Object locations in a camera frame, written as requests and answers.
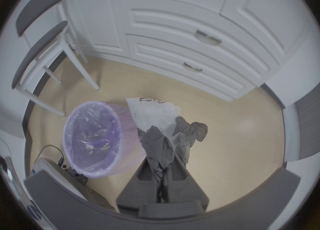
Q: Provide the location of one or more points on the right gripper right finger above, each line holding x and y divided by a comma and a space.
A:
185, 186

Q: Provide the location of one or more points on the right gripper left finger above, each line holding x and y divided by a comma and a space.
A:
136, 186

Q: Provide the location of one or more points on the black plastic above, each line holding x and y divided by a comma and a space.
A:
157, 144

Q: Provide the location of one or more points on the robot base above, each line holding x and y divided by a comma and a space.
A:
62, 174

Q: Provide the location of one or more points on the white trash bin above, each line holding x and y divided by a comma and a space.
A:
131, 127

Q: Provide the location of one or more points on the purple plastic bag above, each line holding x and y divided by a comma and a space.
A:
92, 134

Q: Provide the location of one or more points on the white printed wrapper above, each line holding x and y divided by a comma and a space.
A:
150, 114

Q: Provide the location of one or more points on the white wardrobe with drawers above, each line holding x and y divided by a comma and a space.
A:
175, 24

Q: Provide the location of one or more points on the white chair with grey seat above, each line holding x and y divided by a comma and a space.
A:
40, 51

